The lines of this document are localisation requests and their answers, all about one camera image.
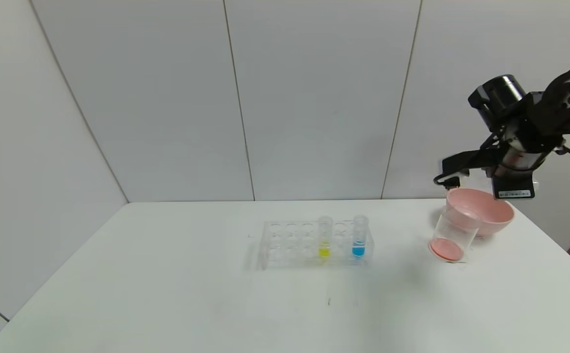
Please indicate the test tube with blue pigment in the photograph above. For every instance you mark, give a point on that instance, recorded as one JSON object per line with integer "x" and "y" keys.
{"x": 358, "y": 245}

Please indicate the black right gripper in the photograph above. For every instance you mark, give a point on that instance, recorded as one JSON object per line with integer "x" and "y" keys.
{"x": 513, "y": 190}

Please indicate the clear glass beaker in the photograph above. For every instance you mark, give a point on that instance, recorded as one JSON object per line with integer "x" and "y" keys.
{"x": 452, "y": 238}

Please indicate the clear acrylic test tube rack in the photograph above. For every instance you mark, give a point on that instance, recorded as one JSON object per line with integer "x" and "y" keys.
{"x": 309, "y": 262}

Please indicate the black labelled wrist camera box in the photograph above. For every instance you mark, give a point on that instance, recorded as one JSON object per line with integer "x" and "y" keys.
{"x": 513, "y": 186}

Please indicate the test tube with yellow pigment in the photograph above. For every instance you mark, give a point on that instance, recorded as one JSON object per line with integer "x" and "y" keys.
{"x": 324, "y": 245}

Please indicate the pink bowl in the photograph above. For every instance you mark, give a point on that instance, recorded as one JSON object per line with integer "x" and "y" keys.
{"x": 493, "y": 215}

